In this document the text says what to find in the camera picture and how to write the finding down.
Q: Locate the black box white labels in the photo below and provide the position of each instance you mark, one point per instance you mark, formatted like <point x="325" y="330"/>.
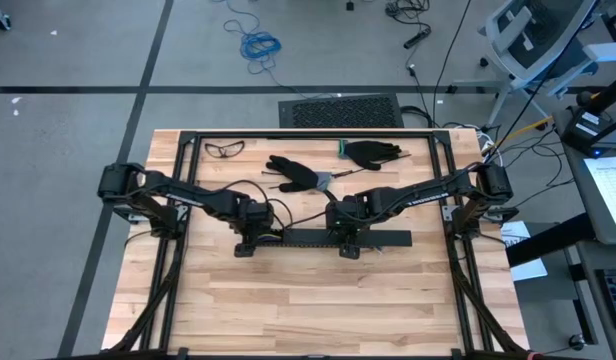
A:
<point x="585" y="127"/>

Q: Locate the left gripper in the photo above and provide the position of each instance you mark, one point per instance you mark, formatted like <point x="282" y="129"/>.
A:
<point x="255" y="217"/>

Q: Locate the white paper sheet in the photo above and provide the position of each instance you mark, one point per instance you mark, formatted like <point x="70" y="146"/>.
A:
<point x="530" y="267"/>

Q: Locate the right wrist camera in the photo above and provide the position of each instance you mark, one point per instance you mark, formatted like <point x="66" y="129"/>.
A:
<point x="349" y="251"/>

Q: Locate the white printed sheet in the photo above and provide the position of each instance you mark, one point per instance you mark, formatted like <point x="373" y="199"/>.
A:
<point x="613" y="195"/>

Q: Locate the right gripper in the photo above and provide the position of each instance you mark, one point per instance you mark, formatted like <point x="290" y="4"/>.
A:
<point x="345" y="217"/>

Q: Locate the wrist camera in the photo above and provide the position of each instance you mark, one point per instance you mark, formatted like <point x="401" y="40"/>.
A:
<point x="243" y="250"/>
<point x="349" y="251"/>

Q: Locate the clear safety glasses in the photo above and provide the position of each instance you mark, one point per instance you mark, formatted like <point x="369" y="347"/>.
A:
<point x="215" y="150"/>

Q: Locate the black keyboard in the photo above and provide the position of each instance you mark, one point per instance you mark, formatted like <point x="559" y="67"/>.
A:
<point x="615" y="300"/>

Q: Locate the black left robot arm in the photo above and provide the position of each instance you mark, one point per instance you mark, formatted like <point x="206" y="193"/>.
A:
<point x="188" y="195"/>

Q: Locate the black desk leg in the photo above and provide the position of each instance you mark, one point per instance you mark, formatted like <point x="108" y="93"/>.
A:
<point x="548" y="240"/>

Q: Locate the black duct cover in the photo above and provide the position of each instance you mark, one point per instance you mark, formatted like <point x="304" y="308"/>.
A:
<point x="388" y="238"/>

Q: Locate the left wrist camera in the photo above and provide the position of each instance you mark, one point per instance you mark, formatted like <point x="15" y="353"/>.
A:
<point x="243" y="250"/>

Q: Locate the black glove green cuff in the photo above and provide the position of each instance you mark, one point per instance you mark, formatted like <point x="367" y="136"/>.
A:
<point x="370" y="152"/>
<point x="298" y="175"/>

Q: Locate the dark caster wheel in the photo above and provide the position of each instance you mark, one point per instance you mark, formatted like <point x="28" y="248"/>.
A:
<point x="0" y="20"/>

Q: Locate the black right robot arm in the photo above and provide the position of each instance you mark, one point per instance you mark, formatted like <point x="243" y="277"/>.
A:
<point x="428" y="192"/>

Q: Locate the grey office chair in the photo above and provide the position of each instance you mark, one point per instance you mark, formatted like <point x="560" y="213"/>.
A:
<point x="528" y="45"/>

